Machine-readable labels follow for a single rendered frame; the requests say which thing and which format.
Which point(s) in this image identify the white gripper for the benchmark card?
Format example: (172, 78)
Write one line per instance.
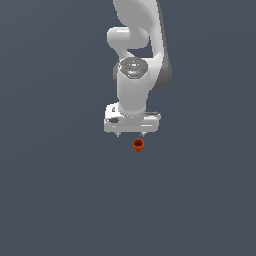
(130, 123)

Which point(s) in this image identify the small orange cup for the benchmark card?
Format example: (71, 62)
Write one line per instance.
(138, 145)

